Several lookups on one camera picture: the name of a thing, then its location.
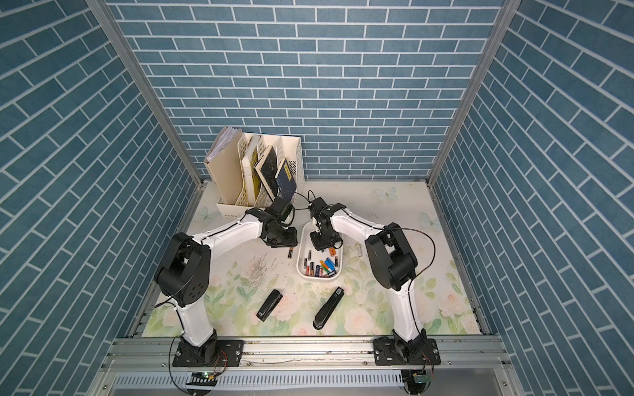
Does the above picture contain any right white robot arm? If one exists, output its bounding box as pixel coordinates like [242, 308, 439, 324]
[309, 198, 423, 344]

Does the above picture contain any long black stapler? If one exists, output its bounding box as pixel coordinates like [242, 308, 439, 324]
[313, 287, 345, 330]

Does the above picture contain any dark blue notebook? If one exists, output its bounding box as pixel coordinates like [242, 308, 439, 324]
[276, 158, 297, 201]

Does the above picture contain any aluminium mounting rail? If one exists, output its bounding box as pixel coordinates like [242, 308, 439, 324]
[102, 335, 511, 372]

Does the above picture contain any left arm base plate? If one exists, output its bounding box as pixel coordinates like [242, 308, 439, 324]
[172, 337, 244, 369]

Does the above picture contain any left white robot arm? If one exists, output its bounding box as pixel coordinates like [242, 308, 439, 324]
[155, 197, 297, 347]

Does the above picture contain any beige desktop file organizer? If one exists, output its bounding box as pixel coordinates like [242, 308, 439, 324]
[204, 126, 305, 218]

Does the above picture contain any white plastic storage box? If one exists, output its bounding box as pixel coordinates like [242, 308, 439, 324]
[294, 222, 343, 282]

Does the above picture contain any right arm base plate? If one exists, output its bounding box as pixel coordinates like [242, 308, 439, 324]
[372, 337, 442, 366]

